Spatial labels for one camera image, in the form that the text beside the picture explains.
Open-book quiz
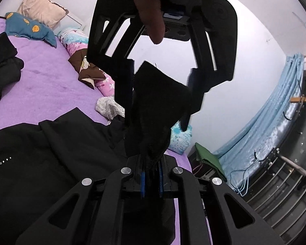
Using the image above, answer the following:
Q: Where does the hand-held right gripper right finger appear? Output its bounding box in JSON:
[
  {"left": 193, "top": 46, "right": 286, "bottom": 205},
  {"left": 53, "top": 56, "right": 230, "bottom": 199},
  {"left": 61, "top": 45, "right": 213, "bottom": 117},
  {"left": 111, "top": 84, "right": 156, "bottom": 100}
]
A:
[{"left": 158, "top": 156, "right": 287, "bottom": 245}]

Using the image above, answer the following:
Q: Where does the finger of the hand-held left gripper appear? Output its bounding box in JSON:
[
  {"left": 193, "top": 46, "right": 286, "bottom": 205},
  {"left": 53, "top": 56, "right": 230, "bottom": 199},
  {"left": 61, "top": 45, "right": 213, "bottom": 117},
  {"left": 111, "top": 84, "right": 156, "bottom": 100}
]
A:
[
  {"left": 188, "top": 8, "right": 238, "bottom": 114},
  {"left": 87, "top": 13, "right": 141, "bottom": 131}
]

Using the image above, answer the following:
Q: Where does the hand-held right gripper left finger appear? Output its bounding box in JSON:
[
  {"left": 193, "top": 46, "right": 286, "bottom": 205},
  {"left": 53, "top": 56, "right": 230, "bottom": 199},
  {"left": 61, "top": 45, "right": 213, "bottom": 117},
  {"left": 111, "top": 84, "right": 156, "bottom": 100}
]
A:
[{"left": 15, "top": 156, "right": 146, "bottom": 245}]

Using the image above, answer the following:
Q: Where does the black jacket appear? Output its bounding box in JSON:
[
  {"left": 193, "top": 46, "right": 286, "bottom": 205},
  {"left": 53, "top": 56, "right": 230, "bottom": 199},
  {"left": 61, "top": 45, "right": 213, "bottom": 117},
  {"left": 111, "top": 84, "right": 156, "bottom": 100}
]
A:
[{"left": 0, "top": 61, "right": 192, "bottom": 245}]

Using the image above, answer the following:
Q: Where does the person's left hand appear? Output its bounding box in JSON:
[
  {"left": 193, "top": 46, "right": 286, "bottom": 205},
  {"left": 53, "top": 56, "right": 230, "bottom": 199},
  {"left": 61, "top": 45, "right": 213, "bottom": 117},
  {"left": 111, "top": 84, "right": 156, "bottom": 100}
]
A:
[{"left": 129, "top": 0, "right": 225, "bottom": 44}]

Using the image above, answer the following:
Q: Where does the grey-white fuzzy cloth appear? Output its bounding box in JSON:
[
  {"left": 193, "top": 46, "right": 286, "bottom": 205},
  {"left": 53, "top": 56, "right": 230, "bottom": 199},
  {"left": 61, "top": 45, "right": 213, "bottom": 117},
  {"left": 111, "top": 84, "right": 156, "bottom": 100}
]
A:
[{"left": 95, "top": 96, "right": 125, "bottom": 120}]

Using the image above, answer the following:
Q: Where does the brown cushion with yellow print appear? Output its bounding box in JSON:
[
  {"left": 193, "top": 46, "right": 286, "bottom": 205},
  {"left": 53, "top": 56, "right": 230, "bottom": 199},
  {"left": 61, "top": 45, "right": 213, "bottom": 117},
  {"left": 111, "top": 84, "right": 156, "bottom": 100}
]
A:
[{"left": 68, "top": 55, "right": 110, "bottom": 90}]

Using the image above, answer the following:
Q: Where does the light blue patterned pillow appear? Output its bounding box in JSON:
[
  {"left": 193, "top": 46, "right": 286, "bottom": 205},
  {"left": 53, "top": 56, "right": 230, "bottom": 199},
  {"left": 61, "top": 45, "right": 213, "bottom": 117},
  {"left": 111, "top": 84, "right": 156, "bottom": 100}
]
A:
[{"left": 167, "top": 121, "right": 193, "bottom": 156}]

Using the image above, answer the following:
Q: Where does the green cloth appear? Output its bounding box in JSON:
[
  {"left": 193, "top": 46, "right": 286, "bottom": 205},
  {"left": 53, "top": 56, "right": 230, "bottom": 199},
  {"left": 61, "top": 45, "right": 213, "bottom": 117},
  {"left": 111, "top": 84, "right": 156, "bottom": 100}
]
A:
[{"left": 195, "top": 142, "right": 227, "bottom": 182}]

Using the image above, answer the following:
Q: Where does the floral pink blue bolster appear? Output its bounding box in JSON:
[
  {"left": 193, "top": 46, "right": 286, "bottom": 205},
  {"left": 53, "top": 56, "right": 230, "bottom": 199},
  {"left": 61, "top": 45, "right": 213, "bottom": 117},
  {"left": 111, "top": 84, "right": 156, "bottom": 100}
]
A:
[{"left": 57, "top": 28, "right": 116, "bottom": 99}]

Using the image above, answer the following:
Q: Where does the light blue curtain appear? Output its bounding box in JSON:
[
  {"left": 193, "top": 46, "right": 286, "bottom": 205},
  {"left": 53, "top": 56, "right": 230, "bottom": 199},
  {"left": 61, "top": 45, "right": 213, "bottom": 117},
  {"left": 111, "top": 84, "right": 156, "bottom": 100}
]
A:
[{"left": 213, "top": 52, "right": 304, "bottom": 197}]

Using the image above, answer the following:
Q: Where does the purple blanket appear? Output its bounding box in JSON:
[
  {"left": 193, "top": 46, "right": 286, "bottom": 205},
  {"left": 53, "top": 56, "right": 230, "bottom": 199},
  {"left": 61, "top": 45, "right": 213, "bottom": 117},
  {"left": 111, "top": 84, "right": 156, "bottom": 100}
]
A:
[{"left": 0, "top": 17, "right": 212, "bottom": 245}]

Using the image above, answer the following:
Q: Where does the blue pillow with orange print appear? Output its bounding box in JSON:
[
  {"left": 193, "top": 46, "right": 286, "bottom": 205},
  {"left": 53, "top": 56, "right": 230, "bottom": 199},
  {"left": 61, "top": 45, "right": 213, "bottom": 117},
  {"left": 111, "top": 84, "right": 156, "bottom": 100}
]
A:
[{"left": 4, "top": 12, "right": 58, "bottom": 48}]

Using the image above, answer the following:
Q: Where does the beige pillow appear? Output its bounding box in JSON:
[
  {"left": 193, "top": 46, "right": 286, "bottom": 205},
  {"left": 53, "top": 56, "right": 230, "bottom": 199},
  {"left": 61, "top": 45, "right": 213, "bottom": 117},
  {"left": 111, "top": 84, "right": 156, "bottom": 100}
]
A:
[{"left": 17, "top": 0, "right": 69, "bottom": 30}]

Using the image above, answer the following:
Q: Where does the black garment pile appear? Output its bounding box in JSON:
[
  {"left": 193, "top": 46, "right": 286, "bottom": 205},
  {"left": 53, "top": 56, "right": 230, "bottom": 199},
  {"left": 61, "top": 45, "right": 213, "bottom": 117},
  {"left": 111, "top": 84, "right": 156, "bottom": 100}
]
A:
[{"left": 0, "top": 32, "right": 24, "bottom": 102}]

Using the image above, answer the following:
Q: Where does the grey metal window grille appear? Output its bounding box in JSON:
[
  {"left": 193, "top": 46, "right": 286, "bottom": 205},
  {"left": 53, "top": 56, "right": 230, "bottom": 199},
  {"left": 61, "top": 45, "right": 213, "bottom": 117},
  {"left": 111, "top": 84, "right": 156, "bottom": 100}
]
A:
[{"left": 245, "top": 77, "right": 306, "bottom": 245}]

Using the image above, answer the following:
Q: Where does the blue wire hanger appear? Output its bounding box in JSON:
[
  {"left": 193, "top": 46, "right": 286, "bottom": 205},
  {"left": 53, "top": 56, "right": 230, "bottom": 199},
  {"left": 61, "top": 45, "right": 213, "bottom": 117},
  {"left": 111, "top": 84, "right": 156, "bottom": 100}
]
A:
[
  {"left": 229, "top": 168, "right": 253, "bottom": 193},
  {"left": 235, "top": 176, "right": 253, "bottom": 197}
]

